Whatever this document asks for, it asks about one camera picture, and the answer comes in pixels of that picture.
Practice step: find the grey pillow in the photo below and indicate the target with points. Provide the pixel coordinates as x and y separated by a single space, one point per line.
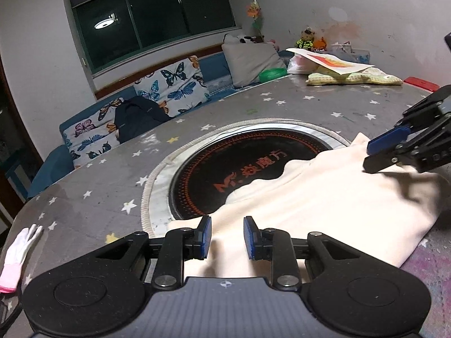
250 63

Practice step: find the white plastic bag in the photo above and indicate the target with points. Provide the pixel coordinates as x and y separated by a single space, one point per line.
299 65

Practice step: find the red flat box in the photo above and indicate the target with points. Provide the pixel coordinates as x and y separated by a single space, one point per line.
422 84

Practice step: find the white and pink glove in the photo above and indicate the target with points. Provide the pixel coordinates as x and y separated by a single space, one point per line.
17 257

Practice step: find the dark wooden door frame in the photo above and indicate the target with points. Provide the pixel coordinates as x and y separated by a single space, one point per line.
17 130

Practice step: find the pink toy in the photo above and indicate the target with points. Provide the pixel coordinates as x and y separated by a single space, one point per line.
272 45

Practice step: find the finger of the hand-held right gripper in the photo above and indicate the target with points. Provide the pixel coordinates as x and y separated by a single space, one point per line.
387 141
380 163

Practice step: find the dark window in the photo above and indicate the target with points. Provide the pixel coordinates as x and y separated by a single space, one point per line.
158 14

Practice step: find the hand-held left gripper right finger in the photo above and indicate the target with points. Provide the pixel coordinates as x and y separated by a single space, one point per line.
251 239

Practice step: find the clear plastic storage box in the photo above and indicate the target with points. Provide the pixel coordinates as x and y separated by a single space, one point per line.
352 54

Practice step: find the black flat frame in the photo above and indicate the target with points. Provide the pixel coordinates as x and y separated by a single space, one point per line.
8 308

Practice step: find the colourful paper flower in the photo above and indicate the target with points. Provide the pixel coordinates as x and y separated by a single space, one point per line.
254 12

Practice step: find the paper sheet with orange print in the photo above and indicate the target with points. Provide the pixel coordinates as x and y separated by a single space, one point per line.
334 61

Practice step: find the dark blue bag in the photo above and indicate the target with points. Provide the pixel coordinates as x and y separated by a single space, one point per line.
141 119

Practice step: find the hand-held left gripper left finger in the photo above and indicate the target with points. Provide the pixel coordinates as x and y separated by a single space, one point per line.
204 237

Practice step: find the orange fox plush toy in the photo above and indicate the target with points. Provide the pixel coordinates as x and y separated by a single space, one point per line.
320 44

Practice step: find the blue sofa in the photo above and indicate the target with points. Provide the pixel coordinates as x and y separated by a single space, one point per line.
45 172

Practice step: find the round black induction cooktop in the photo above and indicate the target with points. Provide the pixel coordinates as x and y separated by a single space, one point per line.
229 169

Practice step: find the teddy bear in uniform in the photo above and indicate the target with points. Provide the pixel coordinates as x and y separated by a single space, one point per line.
305 38

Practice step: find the yellow-green patterned cloth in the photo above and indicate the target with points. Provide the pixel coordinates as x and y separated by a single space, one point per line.
366 77

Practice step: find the butterfly-print sofa cushion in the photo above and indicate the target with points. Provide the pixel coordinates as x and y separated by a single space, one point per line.
91 137
172 84

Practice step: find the panda plush toy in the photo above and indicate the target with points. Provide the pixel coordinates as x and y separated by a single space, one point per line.
246 38

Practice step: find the cream sweatshirt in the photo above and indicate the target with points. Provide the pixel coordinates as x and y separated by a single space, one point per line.
334 204

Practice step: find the green plastic bowl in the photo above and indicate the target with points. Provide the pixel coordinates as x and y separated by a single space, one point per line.
272 75

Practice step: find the wooden wall rail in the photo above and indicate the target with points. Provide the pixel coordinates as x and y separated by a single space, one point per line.
148 74

